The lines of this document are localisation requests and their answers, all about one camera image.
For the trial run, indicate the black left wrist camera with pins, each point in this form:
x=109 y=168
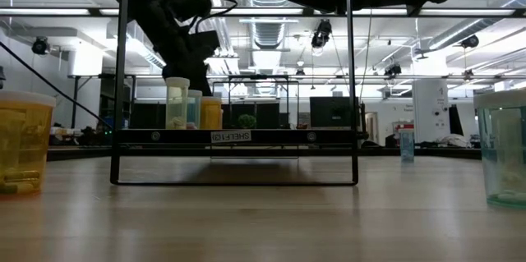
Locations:
x=207 y=44

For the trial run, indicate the white pillar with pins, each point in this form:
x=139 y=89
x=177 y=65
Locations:
x=427 y=106

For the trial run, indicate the blue medicine bottle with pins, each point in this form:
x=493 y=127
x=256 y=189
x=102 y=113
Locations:
x=407 y=147
x=195 y=110

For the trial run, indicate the black hanging camera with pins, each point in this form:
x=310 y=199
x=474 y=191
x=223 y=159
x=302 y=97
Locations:
x=40 y=45
x=469 y=41
x=321 y=34
x=392 y=69

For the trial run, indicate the black background monitor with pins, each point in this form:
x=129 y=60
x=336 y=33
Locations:
x=335 y=112

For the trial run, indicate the black background robot arm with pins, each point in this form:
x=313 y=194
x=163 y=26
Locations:
x=92 y=135

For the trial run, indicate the black background shelving rack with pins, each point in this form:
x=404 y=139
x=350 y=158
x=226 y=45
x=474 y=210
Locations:
x=107 y=97

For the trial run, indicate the silver ventilation duct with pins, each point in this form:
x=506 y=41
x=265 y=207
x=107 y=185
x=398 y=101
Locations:
x=268 y=34

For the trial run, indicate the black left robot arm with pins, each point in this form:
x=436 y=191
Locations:
x=135 y=3

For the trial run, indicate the red white background box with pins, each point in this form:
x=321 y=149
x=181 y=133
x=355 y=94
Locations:
x=400 y=125

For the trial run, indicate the black aluminium table frame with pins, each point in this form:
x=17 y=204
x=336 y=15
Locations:
x=444 y=153

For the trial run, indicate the wooden shelf with black frame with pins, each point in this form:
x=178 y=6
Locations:
x=267 y=136

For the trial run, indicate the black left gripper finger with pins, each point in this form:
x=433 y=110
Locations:
x=203 y=81

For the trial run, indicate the small green background plant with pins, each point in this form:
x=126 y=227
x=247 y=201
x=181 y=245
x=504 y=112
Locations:
x=247 y=121

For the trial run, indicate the teal medicine bottle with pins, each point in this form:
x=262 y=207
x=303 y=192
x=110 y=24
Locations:
x=503 y=151

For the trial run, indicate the large orange medicine bottle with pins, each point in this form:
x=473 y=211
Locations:
x=24 y=143
x=210 y=114

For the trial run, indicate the yellow-green medicine bottle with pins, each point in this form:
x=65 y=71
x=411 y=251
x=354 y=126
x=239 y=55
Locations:
x=176 y=106

